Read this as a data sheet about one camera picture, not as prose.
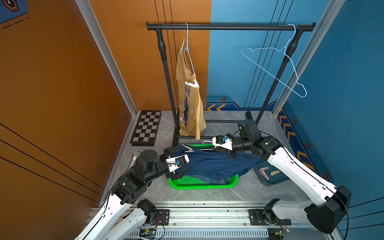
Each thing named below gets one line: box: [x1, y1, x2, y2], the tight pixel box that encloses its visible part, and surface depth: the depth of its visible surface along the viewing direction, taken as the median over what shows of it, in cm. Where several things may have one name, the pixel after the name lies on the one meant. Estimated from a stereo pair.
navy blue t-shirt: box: [174, 145, 260, 184], surface depth 78 cm
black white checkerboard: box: [129, 110, 162, 147], surface depth 108 cm
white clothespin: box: [184, 79, 200, 88], surface depth 64 cm
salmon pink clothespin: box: [259, 168, 270, 180], surface depth 87 cm
